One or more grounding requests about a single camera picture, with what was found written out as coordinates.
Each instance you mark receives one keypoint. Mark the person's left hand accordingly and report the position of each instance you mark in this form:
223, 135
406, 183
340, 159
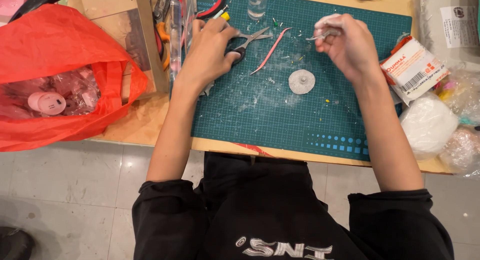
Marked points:
204, 57

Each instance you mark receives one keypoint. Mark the red paper sheet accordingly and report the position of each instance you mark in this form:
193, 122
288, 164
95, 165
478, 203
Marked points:
253, 149

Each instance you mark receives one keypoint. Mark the red plastic bag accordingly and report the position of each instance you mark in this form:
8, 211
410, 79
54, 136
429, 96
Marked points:
48, 53

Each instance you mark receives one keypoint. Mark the pink round container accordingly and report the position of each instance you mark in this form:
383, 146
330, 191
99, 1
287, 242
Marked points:
47, 103

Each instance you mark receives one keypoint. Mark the clear plastic bottle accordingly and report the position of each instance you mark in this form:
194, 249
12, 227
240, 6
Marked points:
258, 3

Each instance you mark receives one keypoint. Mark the brown cardboard box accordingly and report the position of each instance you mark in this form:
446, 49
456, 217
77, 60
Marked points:
123, 23

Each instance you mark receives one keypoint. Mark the pink sculpting tool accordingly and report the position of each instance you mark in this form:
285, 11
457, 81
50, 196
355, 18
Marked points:
270, 50

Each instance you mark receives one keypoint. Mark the black shoe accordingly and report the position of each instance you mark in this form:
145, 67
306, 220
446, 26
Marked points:
15, 243

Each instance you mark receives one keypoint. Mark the clear bag of coloured clay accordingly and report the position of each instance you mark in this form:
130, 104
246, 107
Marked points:
463, 96

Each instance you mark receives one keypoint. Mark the person's right fingers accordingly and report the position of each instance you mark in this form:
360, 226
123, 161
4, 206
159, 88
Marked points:
332, 25

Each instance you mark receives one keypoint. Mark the large grey clay bag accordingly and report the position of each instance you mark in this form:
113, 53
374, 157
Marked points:
446, 27

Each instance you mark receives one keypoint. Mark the white clay lump in wrap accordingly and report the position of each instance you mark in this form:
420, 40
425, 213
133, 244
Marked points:
427, 126

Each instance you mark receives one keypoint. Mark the person's right hand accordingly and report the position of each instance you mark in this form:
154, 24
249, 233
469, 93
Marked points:
350, 49

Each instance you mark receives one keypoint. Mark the black sweatshirt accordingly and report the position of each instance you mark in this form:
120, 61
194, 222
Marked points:
285, 215

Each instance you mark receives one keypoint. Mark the green cutting mat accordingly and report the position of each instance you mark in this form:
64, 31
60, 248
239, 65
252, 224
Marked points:
285, 113

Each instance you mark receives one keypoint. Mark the pink clay lump in wrap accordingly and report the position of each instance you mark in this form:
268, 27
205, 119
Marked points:
463, 151

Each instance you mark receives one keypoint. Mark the grey clay disc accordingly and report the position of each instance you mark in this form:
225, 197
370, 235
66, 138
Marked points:
301, 82

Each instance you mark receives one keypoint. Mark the white clay packet orange label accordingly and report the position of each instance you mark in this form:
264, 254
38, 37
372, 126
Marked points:
412, 68

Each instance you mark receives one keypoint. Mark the grey clay strip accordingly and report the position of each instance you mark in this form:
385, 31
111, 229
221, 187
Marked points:
318, 36

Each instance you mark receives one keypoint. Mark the clear acrylic roller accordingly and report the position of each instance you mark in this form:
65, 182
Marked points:
175, 42

